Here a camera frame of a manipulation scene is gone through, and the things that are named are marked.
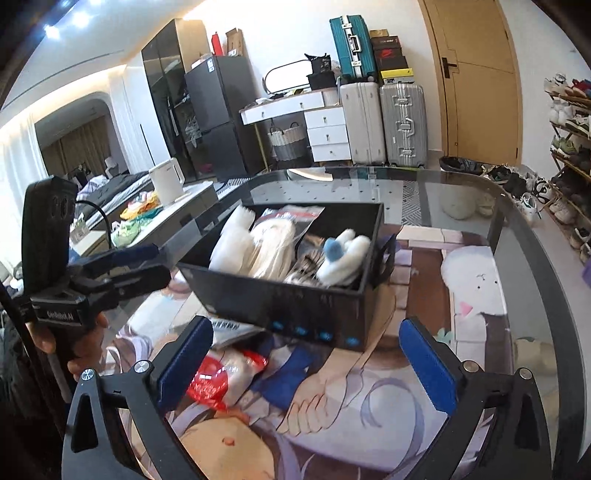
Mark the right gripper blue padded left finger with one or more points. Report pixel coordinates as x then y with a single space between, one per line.
95 444

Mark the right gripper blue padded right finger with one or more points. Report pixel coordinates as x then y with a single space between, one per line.
495 421

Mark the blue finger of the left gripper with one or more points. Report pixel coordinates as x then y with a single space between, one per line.
102 263

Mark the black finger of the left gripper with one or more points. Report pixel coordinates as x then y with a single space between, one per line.
126 285

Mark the white foam wrap piece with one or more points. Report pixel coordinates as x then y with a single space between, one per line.
234 248

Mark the red white plastic bag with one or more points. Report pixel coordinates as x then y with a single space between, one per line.
223 376

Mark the bag of white rope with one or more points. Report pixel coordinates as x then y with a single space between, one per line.
275 237

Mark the green white granule packet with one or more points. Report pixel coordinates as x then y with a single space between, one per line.
227 332

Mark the adidas bag with white laces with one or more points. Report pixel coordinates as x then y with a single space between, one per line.
309 257

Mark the person's left hand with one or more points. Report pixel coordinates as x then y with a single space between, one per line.
87 350

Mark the grey side table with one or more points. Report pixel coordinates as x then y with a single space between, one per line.
169 220

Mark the white electric kettle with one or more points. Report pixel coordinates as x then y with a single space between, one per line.
168 180

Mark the black storage box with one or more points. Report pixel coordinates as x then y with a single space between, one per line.
338 316

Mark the black refrigerator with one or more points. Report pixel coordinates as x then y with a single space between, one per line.
219 88

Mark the woven laundry basket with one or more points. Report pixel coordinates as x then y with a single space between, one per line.
288 144

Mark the black glass cabinet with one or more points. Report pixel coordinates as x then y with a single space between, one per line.
167 57

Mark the anime printed desk mat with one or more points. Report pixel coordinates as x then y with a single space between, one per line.
318 412

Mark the oval mirror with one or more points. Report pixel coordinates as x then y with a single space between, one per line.
287 77

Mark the white desk with drawers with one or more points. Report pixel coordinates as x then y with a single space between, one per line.
323 116

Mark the black bag on desk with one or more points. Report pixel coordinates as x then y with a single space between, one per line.
322 76

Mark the white suitcase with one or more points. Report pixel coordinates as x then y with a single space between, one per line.
364 122

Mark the teal suitcase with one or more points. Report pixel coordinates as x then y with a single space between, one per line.
354 49

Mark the silver suitcase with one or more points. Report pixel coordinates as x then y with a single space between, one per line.
405 124

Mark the stacked shoe boxes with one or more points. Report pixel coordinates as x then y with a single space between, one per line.
391 63

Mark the shoe rack with shoes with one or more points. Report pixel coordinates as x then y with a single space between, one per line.
565 195

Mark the wooden door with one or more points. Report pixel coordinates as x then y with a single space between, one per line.
478 80

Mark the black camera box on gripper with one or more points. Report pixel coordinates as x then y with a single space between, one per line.
48 212

